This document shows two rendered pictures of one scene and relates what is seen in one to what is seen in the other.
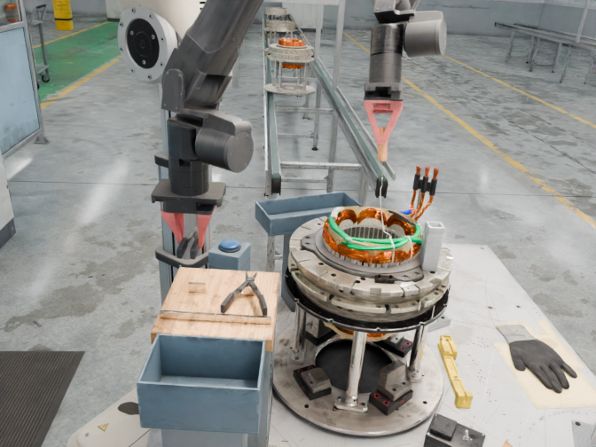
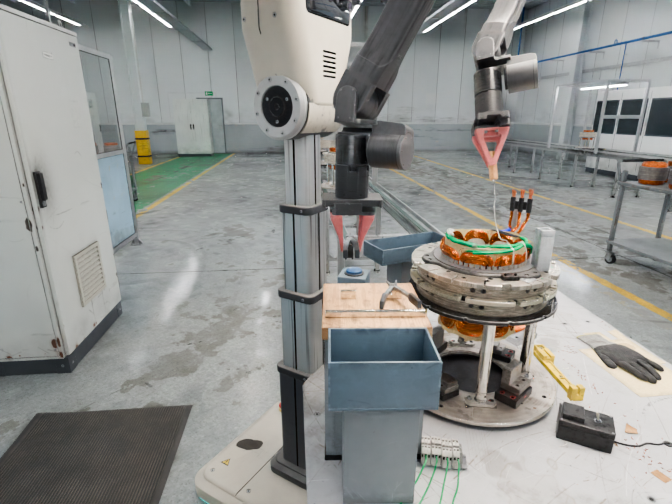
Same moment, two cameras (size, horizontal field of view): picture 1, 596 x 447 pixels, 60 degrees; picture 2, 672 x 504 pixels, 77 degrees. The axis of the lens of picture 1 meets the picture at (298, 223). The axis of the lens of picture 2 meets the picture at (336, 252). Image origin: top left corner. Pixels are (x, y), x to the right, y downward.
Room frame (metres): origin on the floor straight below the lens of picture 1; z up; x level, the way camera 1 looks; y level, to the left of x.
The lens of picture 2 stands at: (0.00, 0.20, 1.41)
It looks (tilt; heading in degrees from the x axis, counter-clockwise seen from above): 18 degrees down; 359
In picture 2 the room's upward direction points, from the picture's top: straight up
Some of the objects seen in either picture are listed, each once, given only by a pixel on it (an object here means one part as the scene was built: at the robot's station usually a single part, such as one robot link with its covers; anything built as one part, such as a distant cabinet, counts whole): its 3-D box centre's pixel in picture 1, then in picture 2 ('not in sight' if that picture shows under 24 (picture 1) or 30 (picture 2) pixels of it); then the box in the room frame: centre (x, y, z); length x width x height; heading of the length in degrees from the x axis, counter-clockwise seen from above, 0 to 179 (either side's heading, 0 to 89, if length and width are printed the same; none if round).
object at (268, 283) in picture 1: (221, 305); (371, 308); (0.74, 0.12, 1.05); 0.20 x 0.19 x 0.02; 0
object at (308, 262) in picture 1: (370, 249); (482, 261); (0.91, -0.15, 1.09); 0.32 x 0.32 x 0.01
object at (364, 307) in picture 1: (357, 303); (488, 301); (0.77, -0.11, 1.05); 0.09 x 0.04 x 0.01; 90
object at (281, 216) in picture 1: (306, 254); (407, 285); (1.17, -0.03, 0.92); 0.25 x 0.11 x 0.28; 114
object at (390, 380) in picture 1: (396, 380); (516, 376); (0.82, -0.22, 0.85); 0.06 x 0.04 x 0.05; 132
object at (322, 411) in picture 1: (355, 364); (469, 371); (0.91, -0.15, 0.80); 0.39 x 0.39 x 0.01
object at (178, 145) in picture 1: (191, 137); (355, 149); (0.72, 0.16, 1.36); 0.07 x 0.06 x 0.07; 58
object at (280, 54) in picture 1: (290, 68); (340, 169); (3.90, 0.12, 0.94); 0.39 x 0.39 x 0.30
